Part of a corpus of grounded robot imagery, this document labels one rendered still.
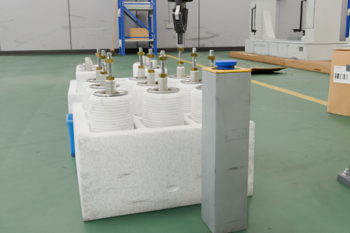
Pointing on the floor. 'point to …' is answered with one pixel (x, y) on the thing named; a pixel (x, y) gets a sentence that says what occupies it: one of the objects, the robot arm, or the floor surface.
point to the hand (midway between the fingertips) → (180, 39)
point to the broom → (114, 19)
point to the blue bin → (71, 133)
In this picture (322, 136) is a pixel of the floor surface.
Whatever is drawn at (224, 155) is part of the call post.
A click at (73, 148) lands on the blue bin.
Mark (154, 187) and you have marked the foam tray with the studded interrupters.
